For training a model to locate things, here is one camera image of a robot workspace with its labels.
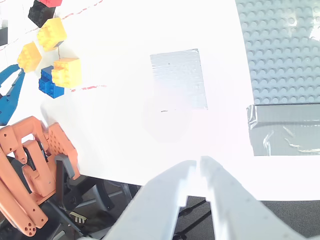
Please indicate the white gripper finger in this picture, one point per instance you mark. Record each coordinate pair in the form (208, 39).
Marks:
(150, 212)
(237, 215)

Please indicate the small tan pronged part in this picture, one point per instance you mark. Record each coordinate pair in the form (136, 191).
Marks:
(77, 216)

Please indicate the black block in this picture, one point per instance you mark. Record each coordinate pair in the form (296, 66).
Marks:
(3, 37)

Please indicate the grey duct tape strip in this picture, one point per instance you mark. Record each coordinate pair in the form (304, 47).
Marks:
(287, 130)

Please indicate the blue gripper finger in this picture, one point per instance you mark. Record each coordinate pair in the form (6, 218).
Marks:
(7, 107)
(7, 75)

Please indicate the red lego cube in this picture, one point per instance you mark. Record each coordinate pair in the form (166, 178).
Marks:
(51, 2)

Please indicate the blue lego cube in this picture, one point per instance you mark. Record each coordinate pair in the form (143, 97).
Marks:
(48, 87)

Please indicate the yellow lego cube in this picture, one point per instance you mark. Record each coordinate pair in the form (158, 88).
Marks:
(66, 73)
(28, 58)
(51, 35)

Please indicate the black office chair base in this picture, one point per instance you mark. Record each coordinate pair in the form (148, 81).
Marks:
(102, 197)

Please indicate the grey tape square patch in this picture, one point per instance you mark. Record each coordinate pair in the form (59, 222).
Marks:
(177, 80)

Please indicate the black lego cube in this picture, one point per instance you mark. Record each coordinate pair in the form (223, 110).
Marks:
(40, 13)

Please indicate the grey black table clamp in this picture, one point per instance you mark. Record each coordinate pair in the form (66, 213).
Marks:
(66, 165)

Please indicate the grey studded lego baseplate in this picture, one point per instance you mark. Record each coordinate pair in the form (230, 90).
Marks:
(275, 62)

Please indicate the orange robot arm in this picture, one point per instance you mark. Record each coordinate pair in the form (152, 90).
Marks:
(35, 175)

